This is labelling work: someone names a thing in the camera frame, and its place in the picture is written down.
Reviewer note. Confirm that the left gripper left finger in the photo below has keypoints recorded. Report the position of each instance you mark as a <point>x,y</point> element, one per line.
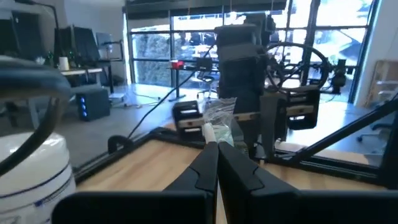
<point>192,202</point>

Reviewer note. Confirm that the black monitor pair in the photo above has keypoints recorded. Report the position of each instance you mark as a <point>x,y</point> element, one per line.
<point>81,43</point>

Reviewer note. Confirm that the red box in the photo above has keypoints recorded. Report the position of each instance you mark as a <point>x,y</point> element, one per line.
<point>177,64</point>

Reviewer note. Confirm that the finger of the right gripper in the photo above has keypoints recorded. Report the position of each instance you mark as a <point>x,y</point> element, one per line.
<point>273,124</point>

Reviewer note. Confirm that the computer tower blue lights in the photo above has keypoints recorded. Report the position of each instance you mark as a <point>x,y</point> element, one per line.
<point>93,104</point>

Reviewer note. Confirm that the black desk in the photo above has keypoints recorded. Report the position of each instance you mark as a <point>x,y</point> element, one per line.
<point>177,84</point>

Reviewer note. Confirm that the white desk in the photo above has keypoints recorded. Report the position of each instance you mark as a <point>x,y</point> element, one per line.
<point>81,72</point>

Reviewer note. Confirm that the white wipes canister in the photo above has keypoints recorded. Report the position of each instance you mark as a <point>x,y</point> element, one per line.
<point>31,174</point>

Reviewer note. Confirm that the white paper roll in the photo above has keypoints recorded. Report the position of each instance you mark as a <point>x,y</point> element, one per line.
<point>63,63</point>

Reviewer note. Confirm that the green toothbrush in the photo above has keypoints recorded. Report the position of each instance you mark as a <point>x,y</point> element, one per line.
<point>209,132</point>

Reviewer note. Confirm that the small black robot arm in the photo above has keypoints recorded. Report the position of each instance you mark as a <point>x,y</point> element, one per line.
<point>339,74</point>

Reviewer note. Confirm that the black aluminium table frame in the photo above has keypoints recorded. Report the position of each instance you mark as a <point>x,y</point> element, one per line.
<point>311,165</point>

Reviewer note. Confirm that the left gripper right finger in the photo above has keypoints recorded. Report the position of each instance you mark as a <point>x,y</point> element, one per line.
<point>264,205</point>

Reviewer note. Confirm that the blue office chair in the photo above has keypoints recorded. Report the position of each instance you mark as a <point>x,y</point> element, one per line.
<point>204,64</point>

